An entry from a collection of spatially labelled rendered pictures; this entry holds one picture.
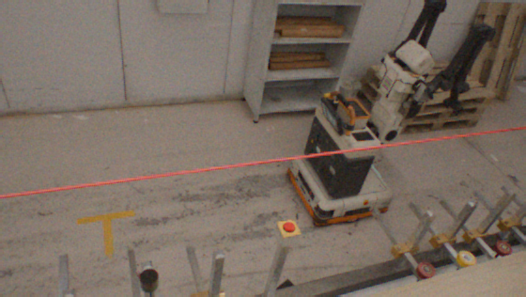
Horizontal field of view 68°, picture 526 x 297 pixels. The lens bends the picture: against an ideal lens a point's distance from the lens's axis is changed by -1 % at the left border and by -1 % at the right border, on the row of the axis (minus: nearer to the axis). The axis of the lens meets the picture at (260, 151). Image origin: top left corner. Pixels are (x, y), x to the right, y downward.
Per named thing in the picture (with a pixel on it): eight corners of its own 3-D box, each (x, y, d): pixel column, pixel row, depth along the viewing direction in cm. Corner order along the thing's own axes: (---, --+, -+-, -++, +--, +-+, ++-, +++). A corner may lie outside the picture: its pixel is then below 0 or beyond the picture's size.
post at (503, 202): (461, 247, 224) (507, 189, 193) (466, 246, 225) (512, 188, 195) (466, 253, 222) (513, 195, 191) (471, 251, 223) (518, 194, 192)
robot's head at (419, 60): (410, 67, 252) (430, 51, 248) (393, 52, 266) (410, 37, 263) (418, 79, 262) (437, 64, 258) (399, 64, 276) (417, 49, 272)
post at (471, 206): (426, 258, 217) (468, 200, 186) (431, 257, 218) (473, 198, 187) (430, 264, 214) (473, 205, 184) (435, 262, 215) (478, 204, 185)
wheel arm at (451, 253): (407, 206, 221) (409, 201, 218) (411, 205, 222) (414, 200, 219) (458, 272, 191) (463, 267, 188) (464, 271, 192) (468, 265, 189)
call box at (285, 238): (272, 234, 151) (276, 222, 146) (289, 231, 153) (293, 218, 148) (280, 249, 146) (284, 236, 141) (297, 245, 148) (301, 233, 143)
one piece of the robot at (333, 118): (344, 146, 269) (340, 123, 253) (321, 116, 294) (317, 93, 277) (358, 139, 270) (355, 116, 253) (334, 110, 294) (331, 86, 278)
